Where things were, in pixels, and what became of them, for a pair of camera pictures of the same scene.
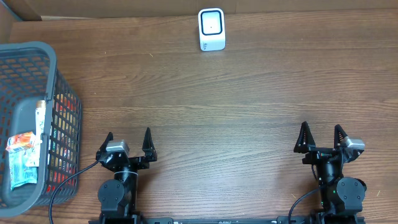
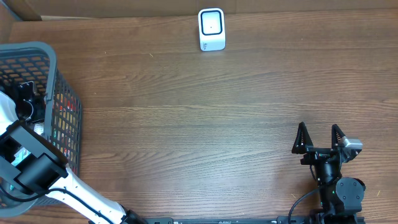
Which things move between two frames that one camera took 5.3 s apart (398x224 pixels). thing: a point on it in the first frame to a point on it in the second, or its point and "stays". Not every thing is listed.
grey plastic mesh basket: [28, 73] stays
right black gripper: [305, 142] stays
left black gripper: [132, 159] to [23, 101]
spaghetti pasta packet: [63, 160] stays
